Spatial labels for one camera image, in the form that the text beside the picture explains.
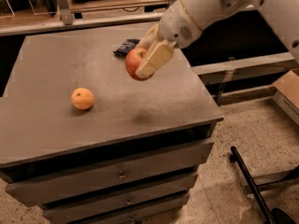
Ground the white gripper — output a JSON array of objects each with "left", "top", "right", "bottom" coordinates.
[{"left": 135, "top": 0, "right": 202, "bottom": 79}]

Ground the red apple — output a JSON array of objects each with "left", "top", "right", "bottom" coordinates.
[{"left": 125, "top": 48, "right": 147, "bottom": 81}]

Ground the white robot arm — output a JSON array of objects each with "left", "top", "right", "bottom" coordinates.
[{"left": 135, "top": 0, "right": 299, "bottom": 78}]

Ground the dark snack packet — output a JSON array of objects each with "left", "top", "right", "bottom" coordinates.
[{"left": 113, "top": 39, "right": 139, "bottom": 57}]

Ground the orange fruit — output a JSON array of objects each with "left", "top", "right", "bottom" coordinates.
[{"left": 71, "top": 88, "right": 94, "bottom": 110}]

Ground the grey drawer cabinet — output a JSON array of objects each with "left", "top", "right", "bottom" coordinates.
[{"left": 0, "top": 23, "right": 222, "bottom": 224}]

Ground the cardboard box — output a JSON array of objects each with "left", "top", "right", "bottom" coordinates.
[{"left": 273, "top": 68, "right": 299, "bottom": 126}]

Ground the metal railing frame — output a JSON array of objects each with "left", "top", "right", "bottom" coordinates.
[{"left": 0, "top": 8, "right": 165, "bottom": 36}]

